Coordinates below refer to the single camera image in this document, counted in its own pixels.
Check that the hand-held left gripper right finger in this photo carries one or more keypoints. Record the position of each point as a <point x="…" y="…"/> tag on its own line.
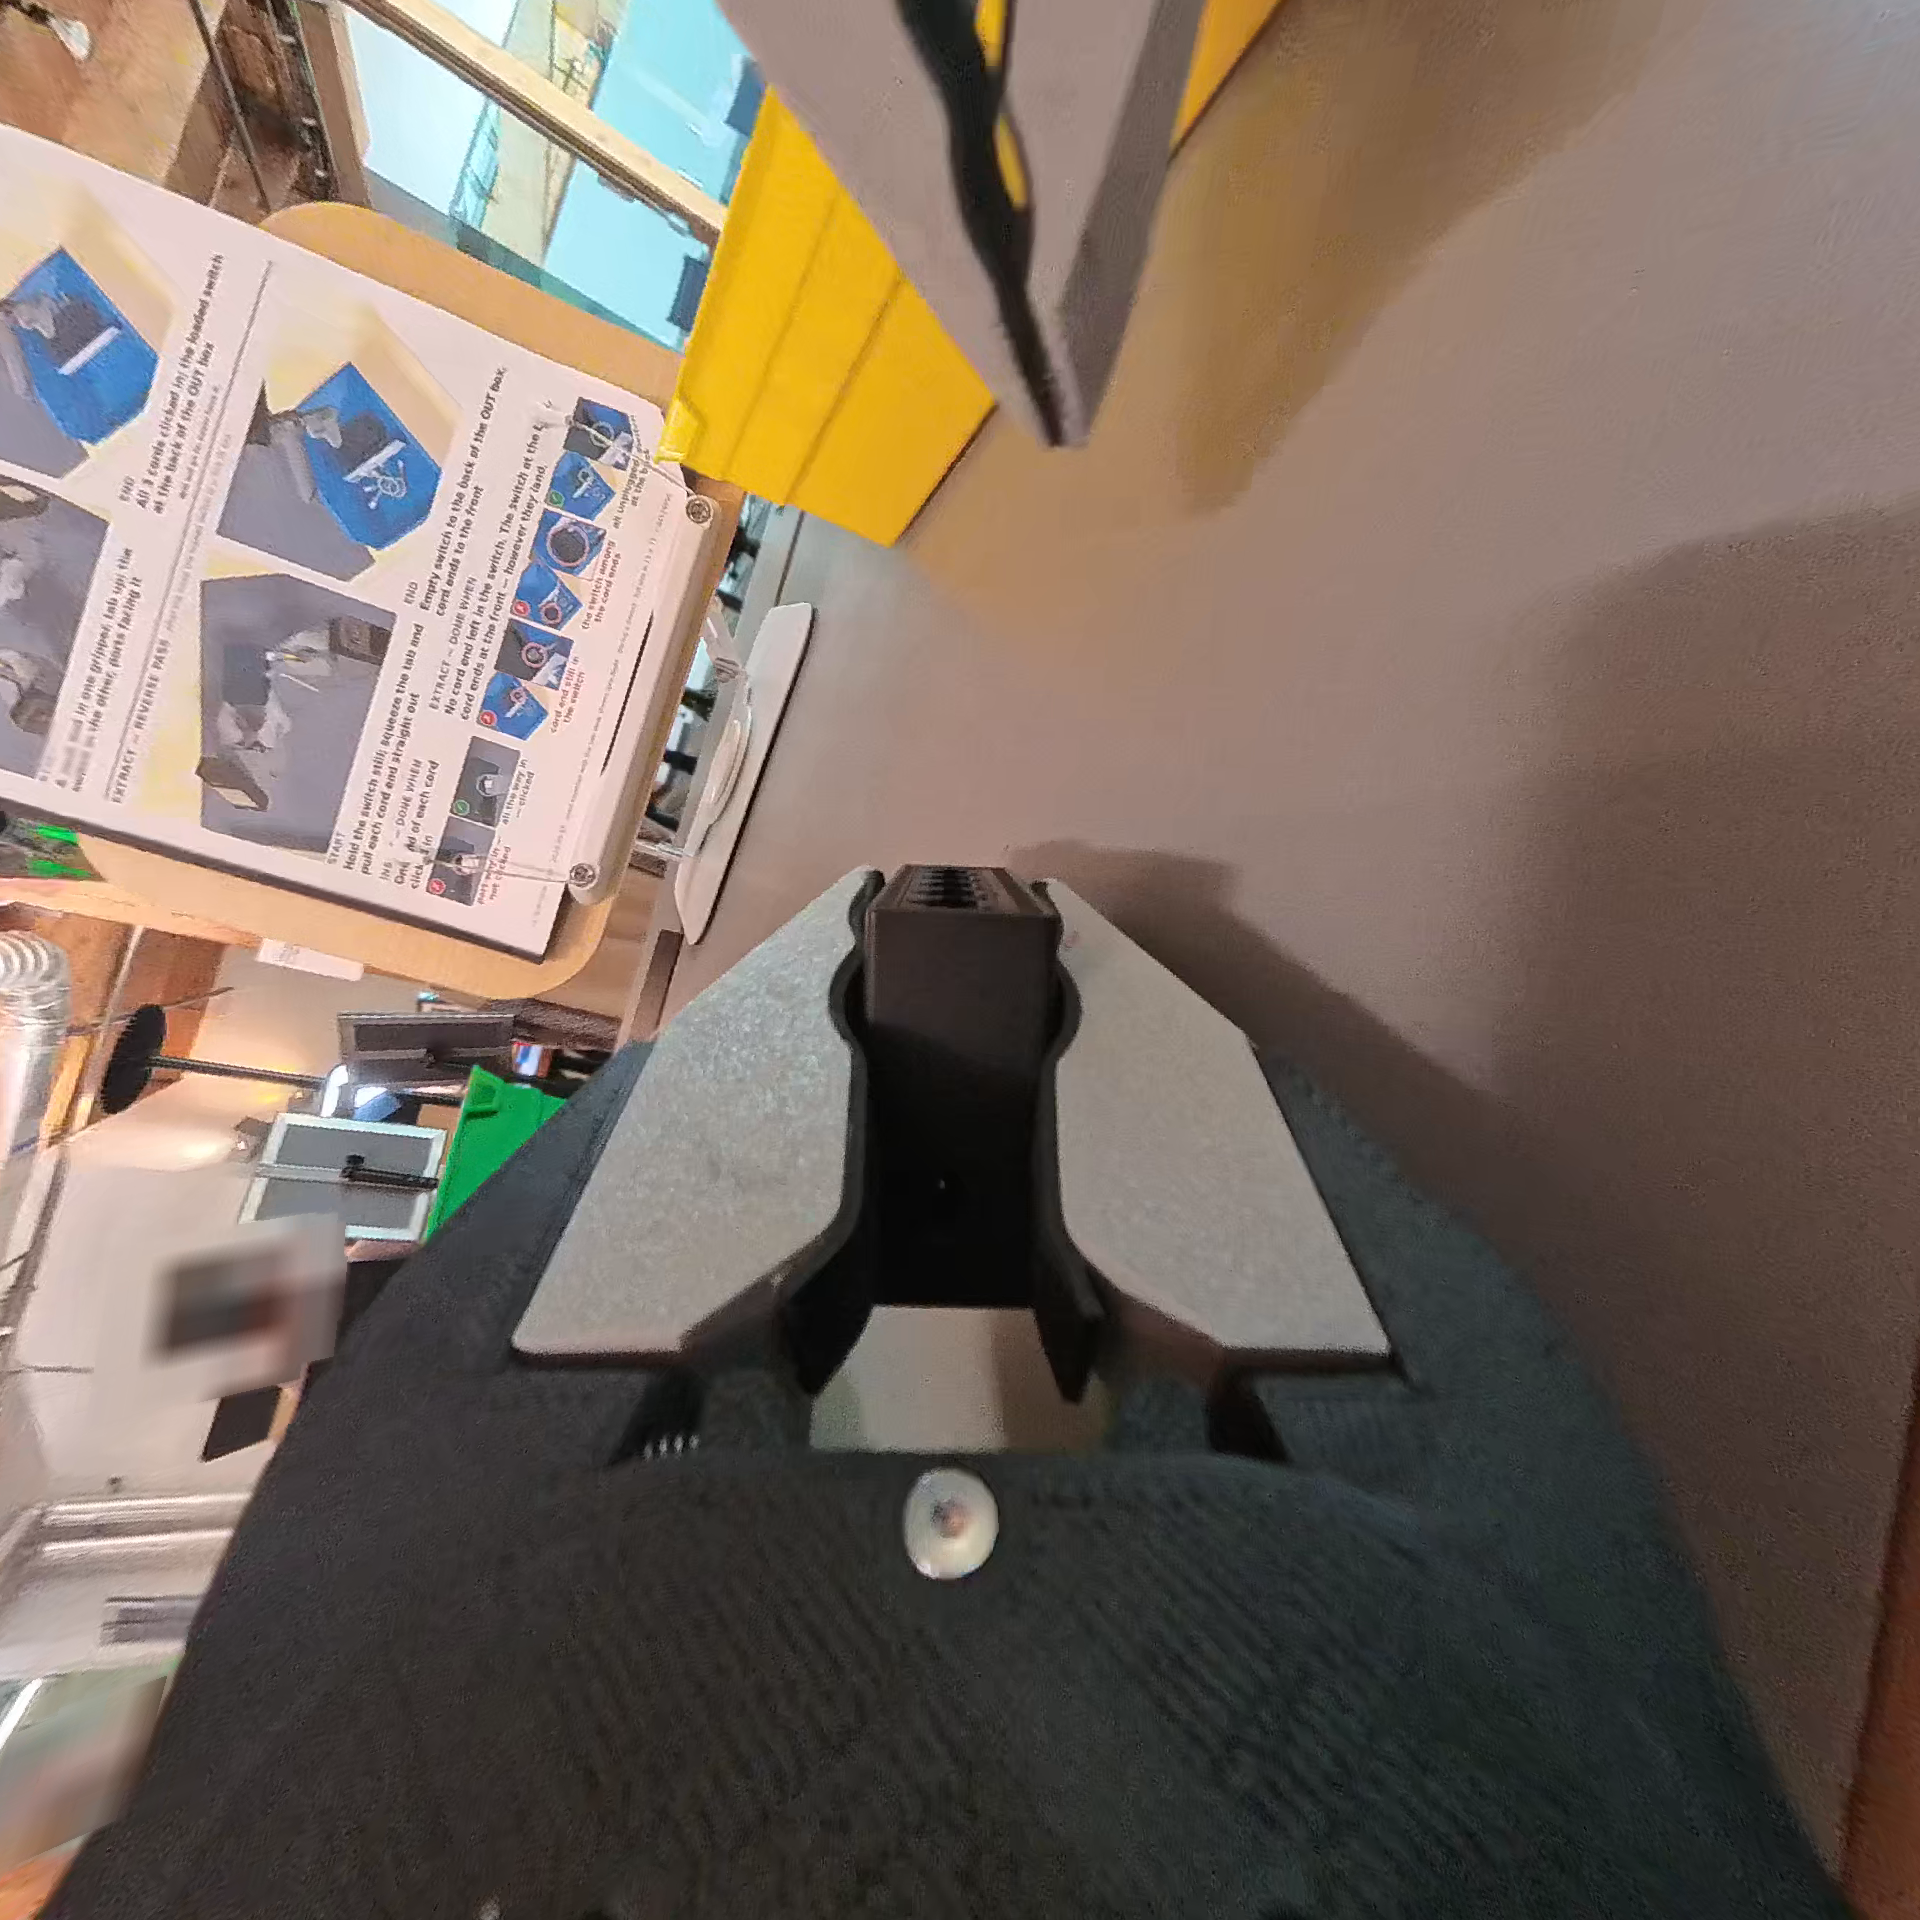
<point x="1200" y="1185"/>

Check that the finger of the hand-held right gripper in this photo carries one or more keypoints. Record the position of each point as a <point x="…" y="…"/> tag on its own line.
<point x="885" y="137"/>
<point x="1103" y="137"/>

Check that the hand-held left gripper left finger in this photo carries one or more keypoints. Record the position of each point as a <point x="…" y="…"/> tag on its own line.
<point x="704" y="1142"/>

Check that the black network switch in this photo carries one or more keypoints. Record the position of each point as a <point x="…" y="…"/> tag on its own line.
<point x="960" y="1079"/>

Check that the green plastic bin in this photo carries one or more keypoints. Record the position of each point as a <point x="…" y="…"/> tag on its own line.
<point x="503" y="1119"/>

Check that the yellow plastic bin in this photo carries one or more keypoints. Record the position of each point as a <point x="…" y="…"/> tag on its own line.
<point x="809" y="330"/>

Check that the grey framed panel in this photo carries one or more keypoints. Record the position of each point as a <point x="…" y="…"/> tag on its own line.
<point x="339" y="1162"/>

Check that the wooden sign board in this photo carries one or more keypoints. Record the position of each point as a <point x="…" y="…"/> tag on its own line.
<point x="493" y="277"/>

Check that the white sign stand base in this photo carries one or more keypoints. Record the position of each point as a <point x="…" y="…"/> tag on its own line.
<point x="773" y="676"/>

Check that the black round-base stand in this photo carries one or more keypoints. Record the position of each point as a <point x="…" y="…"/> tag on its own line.
<point x="135" y="1051"/>

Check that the printed instruction sheet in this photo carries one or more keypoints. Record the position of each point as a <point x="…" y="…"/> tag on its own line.
<point x="299" y="599"/>

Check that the silver ventilation duct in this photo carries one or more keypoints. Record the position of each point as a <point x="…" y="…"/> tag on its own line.
<point x="29" y="1037"/>

